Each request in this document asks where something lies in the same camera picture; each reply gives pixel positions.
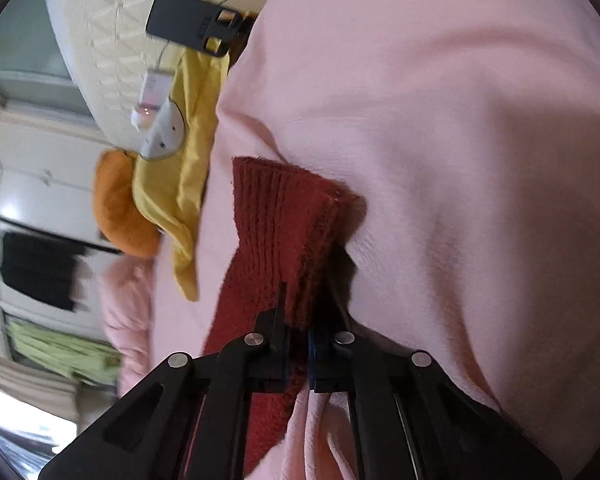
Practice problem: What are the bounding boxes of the white wardrobe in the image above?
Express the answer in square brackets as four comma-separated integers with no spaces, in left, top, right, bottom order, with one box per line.
[0,105,126,361]

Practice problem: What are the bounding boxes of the window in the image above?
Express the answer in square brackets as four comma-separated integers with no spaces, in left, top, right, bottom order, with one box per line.
[0,0,81,106]

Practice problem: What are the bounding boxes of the orange pillow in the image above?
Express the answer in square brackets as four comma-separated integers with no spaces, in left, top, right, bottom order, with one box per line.
[92,149,163,260]

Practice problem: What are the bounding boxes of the pink duvet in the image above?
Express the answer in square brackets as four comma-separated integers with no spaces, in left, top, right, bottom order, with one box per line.
[101,257,156,398]

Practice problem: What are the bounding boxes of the black hanging clothes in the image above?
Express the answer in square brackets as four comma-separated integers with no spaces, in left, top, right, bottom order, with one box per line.
[0,231,88,312]

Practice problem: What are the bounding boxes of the green hanging clothes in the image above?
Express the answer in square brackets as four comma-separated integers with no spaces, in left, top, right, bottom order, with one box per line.
[4,319,122,387]

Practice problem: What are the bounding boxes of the black clip device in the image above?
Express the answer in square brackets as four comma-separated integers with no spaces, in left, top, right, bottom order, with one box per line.
[146,0,255,57]

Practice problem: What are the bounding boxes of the dark red knit sweater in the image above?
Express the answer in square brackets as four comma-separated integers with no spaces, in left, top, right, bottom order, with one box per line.
[202,156,361,476]

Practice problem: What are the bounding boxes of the yellow cloth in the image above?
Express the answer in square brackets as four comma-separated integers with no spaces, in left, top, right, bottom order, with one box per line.
[132,50,231,303]

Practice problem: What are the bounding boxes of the pink bed sheet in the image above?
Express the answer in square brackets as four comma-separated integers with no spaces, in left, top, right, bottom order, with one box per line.
[115,0,600,480]

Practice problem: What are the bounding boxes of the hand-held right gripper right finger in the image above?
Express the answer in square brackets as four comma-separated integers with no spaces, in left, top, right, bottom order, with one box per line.
[307,285,563,480]

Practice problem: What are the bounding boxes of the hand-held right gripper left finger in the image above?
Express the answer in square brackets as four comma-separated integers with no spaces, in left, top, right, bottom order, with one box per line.
[39,284,291,480]

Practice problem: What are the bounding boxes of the white quilted headboard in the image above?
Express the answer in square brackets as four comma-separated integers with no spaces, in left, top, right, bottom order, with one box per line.
[42,0,301,151]

